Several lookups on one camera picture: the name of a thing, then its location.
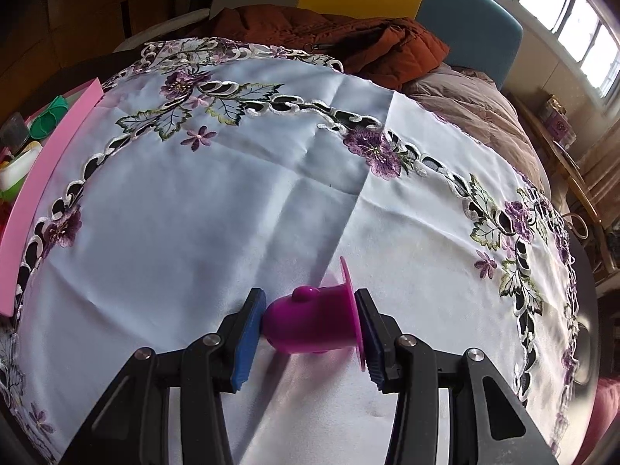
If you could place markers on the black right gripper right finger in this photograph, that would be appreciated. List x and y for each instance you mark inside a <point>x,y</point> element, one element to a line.
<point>380,332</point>

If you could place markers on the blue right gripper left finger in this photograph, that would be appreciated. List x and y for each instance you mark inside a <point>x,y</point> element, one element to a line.
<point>241,333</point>

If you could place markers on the magenta flanged plastic toy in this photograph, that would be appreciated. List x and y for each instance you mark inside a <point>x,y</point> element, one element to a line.
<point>314,320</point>

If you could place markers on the white green plug-in device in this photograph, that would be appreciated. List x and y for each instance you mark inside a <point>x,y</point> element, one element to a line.
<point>14,173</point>

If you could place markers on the green plastic funnel toy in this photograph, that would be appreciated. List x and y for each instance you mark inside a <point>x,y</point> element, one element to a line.
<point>48,119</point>

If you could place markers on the white embroidered floral tablecloth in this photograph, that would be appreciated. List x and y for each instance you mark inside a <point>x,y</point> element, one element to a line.
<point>210,167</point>

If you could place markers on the wooden side table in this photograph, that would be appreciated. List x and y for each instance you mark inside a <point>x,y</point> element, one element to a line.
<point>558,162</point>

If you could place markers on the beige pink duvet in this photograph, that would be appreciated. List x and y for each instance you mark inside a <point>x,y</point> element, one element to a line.
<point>471,100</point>

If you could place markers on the pink shallow cardboard box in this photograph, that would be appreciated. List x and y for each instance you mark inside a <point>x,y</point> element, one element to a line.
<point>16,233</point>

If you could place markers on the purple gift box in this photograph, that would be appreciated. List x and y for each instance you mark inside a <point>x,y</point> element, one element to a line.
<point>553,117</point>

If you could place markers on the rust brown quilted jacket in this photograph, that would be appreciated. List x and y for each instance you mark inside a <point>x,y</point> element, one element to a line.
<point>391,52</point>

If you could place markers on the window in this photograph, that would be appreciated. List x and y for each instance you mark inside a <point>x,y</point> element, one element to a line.
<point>576,30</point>

